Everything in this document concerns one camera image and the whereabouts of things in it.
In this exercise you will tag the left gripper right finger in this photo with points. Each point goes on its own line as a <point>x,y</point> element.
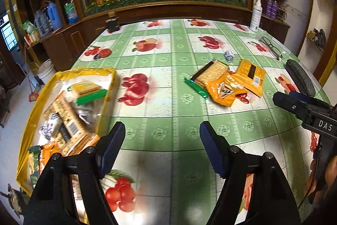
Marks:
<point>259,178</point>

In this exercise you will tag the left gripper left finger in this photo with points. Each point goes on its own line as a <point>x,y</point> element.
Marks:
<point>52,200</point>

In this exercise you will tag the small orange snack packet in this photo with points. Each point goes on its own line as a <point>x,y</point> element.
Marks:
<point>46,152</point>

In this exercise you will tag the dark green snack bag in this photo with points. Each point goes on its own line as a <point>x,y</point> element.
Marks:
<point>33,164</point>

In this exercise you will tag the white blue candy cube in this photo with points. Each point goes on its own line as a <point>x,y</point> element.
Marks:
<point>51,127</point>

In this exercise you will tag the large cracker pack with barcode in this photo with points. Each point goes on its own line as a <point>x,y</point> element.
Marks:
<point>72,138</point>

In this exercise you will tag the orange snack box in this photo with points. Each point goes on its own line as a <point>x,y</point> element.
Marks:
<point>251,77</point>

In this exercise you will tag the orange snack bag with logo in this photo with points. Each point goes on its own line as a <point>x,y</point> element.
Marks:
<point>225,89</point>

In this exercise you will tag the small blue white candy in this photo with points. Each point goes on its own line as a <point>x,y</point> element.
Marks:
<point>229,56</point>

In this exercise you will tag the green-end cracker pack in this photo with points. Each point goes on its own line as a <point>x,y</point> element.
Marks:
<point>213,70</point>

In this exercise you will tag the black patterned glasses case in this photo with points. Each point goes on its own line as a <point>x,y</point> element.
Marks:
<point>300,78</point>

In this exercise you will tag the yellow cardboard tray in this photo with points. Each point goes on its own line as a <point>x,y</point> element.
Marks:
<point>105,77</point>

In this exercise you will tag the silver foil bag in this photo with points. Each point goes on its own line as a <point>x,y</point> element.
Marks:
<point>91,116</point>

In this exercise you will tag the red broom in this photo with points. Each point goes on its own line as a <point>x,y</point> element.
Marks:
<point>33,96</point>

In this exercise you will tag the green stick pack in tray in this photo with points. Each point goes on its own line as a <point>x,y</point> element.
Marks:
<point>85,92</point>

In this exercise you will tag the white spray bottle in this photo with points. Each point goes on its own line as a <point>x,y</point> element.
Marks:
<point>256,16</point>

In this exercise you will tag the purple bottles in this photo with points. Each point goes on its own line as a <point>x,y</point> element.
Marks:
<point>271,9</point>

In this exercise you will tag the white plastic bucket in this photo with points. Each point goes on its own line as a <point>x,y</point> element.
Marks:
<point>46,71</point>

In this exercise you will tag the grey kettle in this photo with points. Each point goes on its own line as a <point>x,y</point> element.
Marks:
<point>41,23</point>

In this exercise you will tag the blue thermos jug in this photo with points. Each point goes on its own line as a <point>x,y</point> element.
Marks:
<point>54,16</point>

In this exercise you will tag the green printed bag on shelf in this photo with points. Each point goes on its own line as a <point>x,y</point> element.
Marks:
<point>71,12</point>

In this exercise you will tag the small dark jar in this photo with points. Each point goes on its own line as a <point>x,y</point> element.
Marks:
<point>112,23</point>

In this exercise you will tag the black frame eyeglasses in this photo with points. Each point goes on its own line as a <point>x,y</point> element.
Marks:
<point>273,49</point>

